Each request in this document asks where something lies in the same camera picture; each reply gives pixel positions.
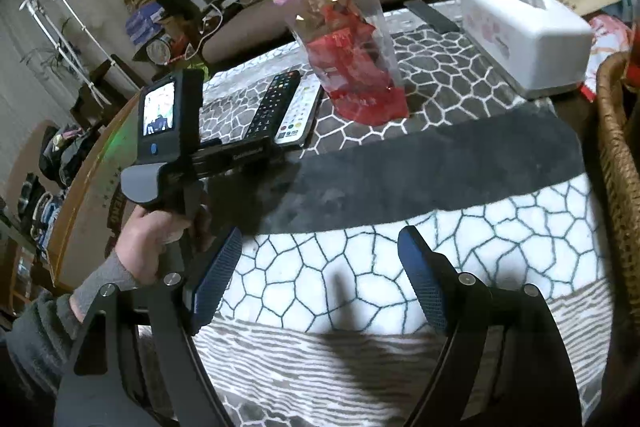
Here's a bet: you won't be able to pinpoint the black remote control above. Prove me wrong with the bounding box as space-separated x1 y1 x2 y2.
244 70 302 144

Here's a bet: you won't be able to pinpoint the white metal rack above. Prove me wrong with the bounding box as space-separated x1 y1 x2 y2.
19 0 146 108

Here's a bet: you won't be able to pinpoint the clear snack bag red packets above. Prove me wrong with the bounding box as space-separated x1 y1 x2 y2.
220 0 410 125

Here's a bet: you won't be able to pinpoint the stack of blue boxes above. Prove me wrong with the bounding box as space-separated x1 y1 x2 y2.
125 4 168 45

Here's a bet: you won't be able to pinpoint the grey white patterned blanket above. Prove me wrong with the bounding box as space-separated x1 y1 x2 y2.
135 0 616 427

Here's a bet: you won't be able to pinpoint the black speaker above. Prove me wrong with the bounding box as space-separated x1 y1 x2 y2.
155 0 201 32

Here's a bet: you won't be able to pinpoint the white tissue box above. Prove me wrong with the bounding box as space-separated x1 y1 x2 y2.
459 0 595 100

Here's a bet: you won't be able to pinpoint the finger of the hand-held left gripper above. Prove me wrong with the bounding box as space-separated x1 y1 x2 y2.
261 139 288 170

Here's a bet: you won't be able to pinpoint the person's left hand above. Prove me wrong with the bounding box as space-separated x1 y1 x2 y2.
114 206 196 290

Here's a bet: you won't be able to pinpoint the pile of clothes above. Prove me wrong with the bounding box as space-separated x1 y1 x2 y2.
15 124 101 228

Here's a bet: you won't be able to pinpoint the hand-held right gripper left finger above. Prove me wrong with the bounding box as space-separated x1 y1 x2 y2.
52 227 243 427

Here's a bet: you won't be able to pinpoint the black flat bar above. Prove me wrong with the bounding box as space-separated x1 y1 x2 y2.
404 0 458 35

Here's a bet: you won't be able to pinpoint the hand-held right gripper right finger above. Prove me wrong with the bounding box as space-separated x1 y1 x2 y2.
397 225 583 427

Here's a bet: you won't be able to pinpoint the round metal tin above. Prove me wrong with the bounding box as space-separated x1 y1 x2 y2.
146 34 176 65

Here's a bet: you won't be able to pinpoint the person's left forearm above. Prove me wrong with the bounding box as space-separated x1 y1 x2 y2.
0 252 141 408

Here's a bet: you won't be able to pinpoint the white remote control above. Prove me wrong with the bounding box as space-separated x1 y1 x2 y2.
274 74 326 150

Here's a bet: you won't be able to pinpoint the brown wicker basket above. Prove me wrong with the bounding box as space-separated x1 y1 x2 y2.
595 52 640 318

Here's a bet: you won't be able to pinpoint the white cable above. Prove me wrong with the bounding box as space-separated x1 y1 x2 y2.
182 0 256 58

